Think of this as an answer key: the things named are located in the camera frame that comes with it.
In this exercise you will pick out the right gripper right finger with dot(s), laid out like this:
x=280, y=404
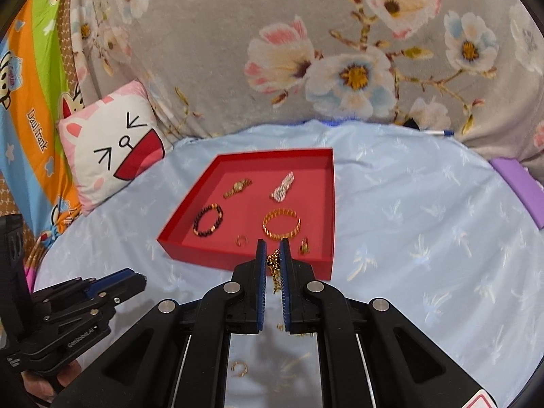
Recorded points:
x=370, y=354

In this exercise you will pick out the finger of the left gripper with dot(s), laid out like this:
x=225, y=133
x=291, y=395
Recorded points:
x=118, y=281
x=138, y=281

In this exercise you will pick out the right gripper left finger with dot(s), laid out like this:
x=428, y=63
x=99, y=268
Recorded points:
x=177, y=354

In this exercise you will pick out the gold wrist watch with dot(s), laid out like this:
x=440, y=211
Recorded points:
x=237, y=187

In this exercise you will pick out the person's hand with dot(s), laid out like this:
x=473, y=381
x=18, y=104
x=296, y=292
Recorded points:
x=41, y=388

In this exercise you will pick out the small gold hoop earring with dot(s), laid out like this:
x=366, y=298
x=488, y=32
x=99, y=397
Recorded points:
x=239, y=369

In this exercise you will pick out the colourful cartoon bedsheet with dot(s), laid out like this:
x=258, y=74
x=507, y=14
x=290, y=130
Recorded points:
x=39, y=88

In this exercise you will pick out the light blue palm cloth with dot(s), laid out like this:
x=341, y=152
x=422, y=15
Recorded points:
x=423, y=222

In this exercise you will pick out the cat face pillow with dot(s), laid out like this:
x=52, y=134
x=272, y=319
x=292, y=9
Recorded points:
x=111, y=142

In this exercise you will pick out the red cardboard box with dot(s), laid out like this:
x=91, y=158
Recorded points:
x=291, y=190

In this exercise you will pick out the purple object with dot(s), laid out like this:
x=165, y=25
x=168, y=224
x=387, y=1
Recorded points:
x=528, y=190

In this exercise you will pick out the blue pen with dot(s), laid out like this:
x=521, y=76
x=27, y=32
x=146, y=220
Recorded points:
x=440, y=133

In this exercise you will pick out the grey floral blanket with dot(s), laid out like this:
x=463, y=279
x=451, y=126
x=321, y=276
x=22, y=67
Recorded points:
x=215, y=67

